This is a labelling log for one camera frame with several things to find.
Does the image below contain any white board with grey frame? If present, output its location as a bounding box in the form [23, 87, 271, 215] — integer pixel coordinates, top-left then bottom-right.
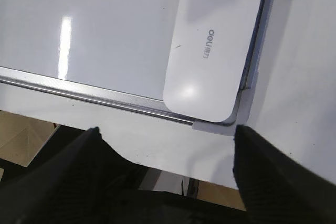
[1, 0, 272, 136]

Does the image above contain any white rectangular board eraser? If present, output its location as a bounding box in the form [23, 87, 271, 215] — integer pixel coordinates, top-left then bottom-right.
[163, 0, 261, 122]

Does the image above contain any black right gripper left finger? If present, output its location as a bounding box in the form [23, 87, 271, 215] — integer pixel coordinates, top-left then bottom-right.
[1, 127, 146, 223]

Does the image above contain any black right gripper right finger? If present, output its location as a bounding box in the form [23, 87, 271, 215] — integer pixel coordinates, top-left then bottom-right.
[233, 125, 335, 223]

